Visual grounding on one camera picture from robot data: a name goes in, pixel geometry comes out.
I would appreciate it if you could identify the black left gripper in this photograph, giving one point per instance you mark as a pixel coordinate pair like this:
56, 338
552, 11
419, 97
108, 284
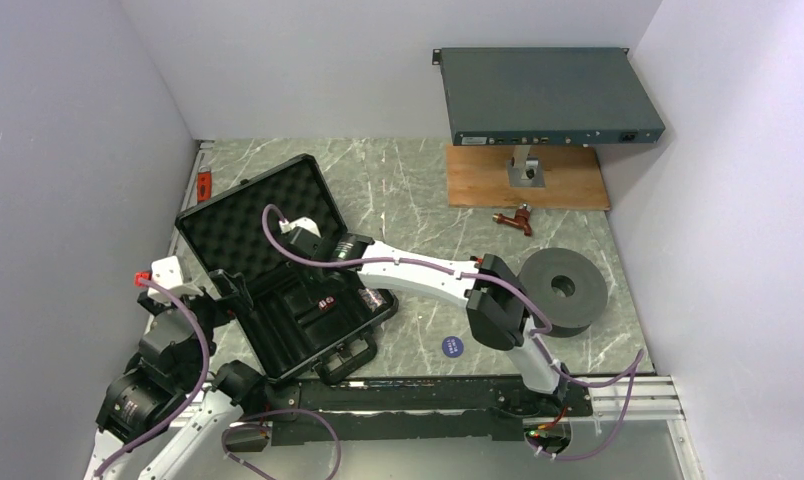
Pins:
234, 287

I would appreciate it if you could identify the black poker set case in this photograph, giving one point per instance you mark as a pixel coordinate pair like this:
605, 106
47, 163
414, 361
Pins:
287, 332

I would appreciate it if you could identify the blue dealer button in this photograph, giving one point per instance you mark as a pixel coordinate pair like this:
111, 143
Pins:
452, 346

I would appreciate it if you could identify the blue tan poker chip stack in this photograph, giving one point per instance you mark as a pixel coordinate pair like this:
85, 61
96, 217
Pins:
373, 299

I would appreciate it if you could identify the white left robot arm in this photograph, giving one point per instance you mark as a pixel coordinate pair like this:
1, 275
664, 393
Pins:
168, 402

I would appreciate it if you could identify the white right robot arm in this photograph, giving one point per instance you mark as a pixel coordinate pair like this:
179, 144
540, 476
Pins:
500, 314

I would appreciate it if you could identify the wooden board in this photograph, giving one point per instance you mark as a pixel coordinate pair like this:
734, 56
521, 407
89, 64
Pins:
566, 177

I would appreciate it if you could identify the copper tap fitting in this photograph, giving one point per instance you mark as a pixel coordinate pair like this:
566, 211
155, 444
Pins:
520, 220

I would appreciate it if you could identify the grey metal stand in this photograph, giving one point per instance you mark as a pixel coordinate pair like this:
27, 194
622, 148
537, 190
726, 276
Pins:
524, 170

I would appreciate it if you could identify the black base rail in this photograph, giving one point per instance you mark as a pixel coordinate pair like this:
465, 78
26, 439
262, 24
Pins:
499, 407

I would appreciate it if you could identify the grey rack mount unit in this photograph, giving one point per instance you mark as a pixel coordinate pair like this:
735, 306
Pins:
507, 96

